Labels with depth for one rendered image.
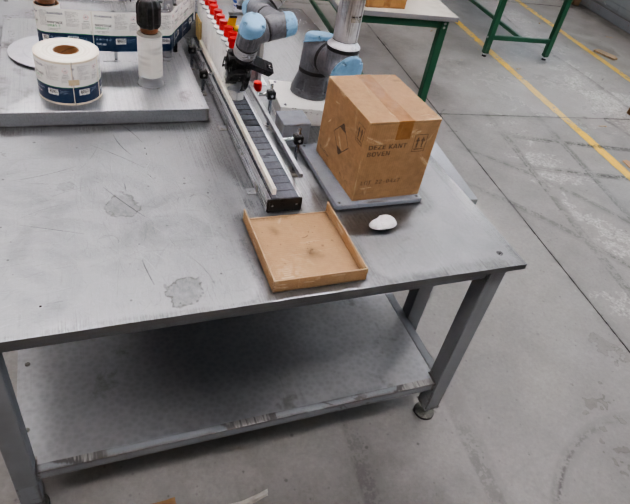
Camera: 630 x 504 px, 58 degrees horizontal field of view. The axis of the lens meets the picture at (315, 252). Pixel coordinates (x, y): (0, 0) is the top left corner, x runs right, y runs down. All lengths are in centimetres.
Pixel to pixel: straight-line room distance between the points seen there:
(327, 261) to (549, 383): 143
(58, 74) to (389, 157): 107
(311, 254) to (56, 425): 94
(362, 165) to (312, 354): 77
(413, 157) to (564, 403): 135
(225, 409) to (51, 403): 54
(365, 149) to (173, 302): 69
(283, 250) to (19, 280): 65
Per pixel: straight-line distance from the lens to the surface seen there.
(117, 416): 195
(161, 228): 161
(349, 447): 219
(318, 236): 162
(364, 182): 174
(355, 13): 204
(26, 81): 225
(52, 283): 148
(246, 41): 186
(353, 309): 231
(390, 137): 169
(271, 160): 183
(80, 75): 205
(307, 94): 221
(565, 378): 277
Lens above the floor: 184
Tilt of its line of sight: 40 degrees down
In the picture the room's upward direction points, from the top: 12 degrees clockwise
